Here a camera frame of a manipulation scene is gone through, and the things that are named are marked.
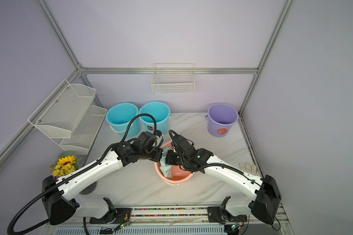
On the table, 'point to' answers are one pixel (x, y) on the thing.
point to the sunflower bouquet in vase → (67, 163)
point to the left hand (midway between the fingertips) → (161, 155)
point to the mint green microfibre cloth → (166, 169)
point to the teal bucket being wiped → (119, 115)
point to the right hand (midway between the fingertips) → (165, 160)
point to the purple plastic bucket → (221, 116)
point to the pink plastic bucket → (179, 175)
